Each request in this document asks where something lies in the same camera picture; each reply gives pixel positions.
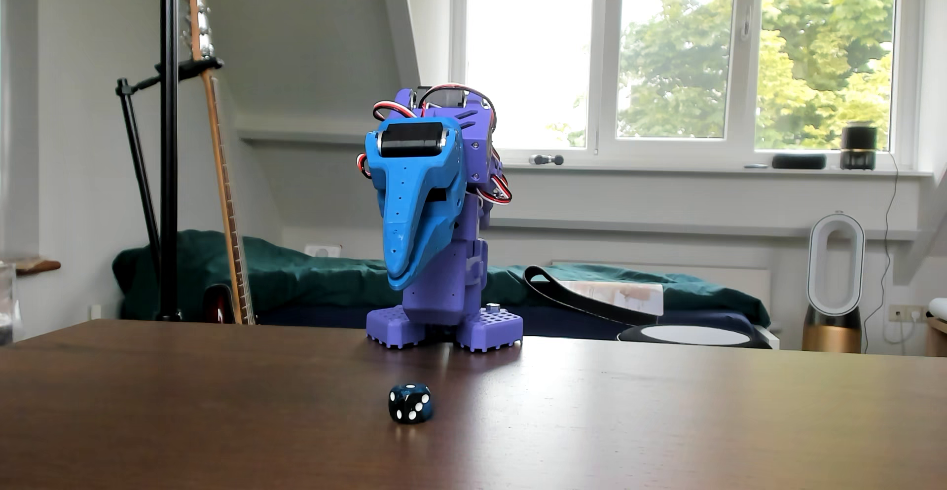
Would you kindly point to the blue gripper black motor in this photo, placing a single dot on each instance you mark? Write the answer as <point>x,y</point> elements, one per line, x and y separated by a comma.
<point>417,176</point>

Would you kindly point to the blue dice white dots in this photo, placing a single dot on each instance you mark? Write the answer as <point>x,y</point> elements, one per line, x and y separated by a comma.
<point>411,403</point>

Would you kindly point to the purple robot arm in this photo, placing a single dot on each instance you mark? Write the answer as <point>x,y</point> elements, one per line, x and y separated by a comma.
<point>444,290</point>

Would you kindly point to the small grey dumbbell-shaped object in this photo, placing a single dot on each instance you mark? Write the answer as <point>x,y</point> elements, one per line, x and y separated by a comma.
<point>546,159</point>

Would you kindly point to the dark blue mattress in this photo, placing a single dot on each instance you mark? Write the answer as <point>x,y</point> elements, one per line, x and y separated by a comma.
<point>562,323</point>

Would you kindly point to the wooden neck electric guitar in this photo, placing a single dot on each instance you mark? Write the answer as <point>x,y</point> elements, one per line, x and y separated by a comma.
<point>222,179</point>

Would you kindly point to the thick black stand pole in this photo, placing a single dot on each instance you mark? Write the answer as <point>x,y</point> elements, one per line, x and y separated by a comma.
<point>169,142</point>

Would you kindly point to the round white black stool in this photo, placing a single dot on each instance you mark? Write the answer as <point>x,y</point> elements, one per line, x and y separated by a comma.
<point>692,335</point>

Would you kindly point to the flat black oval speaker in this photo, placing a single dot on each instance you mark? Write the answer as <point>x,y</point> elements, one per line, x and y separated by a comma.
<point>799,161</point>

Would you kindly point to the small wooden shelf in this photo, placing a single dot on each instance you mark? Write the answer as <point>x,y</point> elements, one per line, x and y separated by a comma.
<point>35,265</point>

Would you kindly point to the white gold bladeless fan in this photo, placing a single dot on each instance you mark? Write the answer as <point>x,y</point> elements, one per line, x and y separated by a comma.
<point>832,327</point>

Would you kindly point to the clear glass container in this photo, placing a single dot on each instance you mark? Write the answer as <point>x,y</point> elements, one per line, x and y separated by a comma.
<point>6,305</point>

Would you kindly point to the black cylinder speaker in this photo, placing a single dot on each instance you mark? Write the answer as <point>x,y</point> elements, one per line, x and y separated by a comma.
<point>858,146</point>

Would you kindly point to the white rounded object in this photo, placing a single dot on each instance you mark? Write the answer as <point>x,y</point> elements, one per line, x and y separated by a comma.
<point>939,308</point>

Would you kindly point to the wooden side furniture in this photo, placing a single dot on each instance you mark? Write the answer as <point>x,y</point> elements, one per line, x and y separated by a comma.
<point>937,336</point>

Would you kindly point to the white single wall socket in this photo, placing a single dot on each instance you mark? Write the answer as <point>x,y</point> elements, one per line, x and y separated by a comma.
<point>322,251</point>

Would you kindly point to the white window frame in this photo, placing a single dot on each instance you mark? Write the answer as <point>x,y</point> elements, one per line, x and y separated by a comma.
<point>607,53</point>

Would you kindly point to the white wall socket pair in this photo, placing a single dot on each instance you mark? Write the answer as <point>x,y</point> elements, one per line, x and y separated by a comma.
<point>906,313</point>

